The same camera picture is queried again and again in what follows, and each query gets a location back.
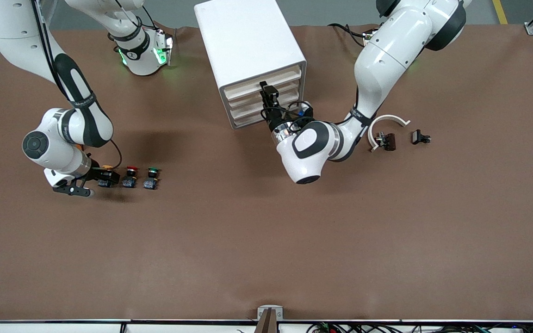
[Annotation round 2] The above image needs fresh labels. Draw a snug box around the yellow push button switch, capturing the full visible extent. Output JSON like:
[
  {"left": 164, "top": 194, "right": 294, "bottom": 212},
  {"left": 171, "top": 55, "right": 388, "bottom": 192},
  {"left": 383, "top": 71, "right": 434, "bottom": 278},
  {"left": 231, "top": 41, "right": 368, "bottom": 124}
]
[{"left": 98, "top": 164, "right": 114, "bottom": 189}]

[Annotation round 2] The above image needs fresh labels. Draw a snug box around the white curved plastic piece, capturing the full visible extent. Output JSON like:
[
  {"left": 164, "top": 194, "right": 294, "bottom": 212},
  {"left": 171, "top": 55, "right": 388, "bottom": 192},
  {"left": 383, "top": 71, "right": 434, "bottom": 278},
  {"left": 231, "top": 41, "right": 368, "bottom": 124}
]
[{"left": 367, "top": 114, "right": 411, "bottom": 153}]

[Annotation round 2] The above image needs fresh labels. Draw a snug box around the brown table mat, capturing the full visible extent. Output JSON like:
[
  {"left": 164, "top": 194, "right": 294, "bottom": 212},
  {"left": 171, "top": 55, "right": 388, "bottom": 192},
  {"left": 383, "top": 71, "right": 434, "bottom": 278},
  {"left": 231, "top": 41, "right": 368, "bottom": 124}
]
[{"left": 0, "top": 23, "right": 533, "bottom": 322}]

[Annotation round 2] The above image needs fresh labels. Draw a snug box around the small brown terminal part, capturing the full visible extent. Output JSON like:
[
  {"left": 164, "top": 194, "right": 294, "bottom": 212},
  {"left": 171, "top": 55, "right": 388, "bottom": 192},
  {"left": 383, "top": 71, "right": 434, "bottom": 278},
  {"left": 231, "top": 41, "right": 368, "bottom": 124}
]
[{"left": 375, "top": 132, "right": 397, "bottom": 152}]

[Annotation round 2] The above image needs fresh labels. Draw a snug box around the red push button switch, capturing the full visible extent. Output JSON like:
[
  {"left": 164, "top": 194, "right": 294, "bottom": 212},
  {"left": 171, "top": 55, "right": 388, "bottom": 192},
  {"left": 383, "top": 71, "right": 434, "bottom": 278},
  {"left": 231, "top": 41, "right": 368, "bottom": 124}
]
[{"left": 122, "top": 166, "right": 139, "bottom": 189}]

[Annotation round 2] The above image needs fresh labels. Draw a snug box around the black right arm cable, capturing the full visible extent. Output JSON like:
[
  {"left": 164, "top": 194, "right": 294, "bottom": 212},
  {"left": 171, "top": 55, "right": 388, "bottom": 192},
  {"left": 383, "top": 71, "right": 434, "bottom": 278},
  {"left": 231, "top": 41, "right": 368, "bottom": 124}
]
[{"left": 31, "top": 0, "right": 124, "bottom": 172}]

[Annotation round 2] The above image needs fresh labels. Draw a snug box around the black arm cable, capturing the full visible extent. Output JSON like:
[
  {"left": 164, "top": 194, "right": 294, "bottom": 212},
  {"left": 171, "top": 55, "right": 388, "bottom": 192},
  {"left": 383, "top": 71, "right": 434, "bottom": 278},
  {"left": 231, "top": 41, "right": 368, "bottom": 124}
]
[
  {"left": 283, "top": 100, "right": 316, "bottom": 124},
  {"left": 31, "top": 0, "right": 124, "bottom": 172}
]

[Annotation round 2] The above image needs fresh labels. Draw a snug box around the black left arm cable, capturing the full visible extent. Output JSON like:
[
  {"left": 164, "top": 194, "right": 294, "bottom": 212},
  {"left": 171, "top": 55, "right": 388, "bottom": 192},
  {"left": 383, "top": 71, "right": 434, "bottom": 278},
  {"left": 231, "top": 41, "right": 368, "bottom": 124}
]
[{"left": 283, "top": 100, "right": 316, "bottom": 124}]

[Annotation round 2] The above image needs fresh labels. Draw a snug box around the green push button switch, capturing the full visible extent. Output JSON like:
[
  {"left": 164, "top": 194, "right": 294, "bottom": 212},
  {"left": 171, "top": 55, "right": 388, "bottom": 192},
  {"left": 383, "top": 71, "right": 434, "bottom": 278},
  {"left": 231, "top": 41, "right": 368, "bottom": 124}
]
[{"left": 143, "top": 167, "right": 161, "bottom": 191}]

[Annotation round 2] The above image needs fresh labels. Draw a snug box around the black base cable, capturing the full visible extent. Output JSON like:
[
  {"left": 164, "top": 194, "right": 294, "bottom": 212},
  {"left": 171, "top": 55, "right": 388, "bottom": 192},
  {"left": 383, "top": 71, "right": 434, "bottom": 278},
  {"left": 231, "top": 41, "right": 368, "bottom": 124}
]
[{"left": 328, "top": 22, "right": 367, "bottom": 48}]

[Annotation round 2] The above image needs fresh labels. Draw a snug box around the white table frame edge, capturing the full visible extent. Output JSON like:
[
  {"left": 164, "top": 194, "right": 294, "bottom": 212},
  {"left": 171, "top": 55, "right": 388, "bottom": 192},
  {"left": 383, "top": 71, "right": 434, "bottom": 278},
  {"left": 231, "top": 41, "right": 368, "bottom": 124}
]
[{"left": 0, "top": 319, "right": 533, "bottom": 333}]

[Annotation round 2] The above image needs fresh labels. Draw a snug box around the grey metal bracket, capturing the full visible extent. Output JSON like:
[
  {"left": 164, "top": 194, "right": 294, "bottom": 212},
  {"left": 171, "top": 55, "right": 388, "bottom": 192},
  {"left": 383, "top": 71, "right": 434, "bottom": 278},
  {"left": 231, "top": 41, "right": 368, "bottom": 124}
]
[{"left": 257, "top": 305, "right": 284, "bottom": 321}]

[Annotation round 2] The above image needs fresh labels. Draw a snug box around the black cable bundle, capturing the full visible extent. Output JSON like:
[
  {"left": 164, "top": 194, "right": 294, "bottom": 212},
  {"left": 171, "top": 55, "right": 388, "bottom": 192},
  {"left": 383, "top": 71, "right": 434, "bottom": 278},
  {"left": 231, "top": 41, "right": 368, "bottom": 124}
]
[{"left": 306, "top": 322, "right": 533, "bottom": 333}]

